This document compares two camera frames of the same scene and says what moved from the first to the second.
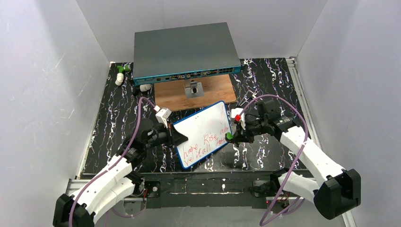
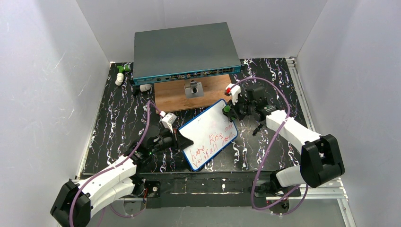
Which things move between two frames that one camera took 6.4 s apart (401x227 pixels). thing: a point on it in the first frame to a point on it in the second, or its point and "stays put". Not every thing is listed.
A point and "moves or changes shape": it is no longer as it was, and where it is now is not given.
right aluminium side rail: (303, 100) stays put
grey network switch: (183, 53) stays put
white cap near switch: (139, 88) stays put
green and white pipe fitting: (126, 67) stays put
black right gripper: (241, 131) to (239, 109)
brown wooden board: (171, 94) stays put
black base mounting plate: (203, 189) stays put
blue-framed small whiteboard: (205, 130) moves or changes shape
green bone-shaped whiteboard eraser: (229, 135) to (227, 109)
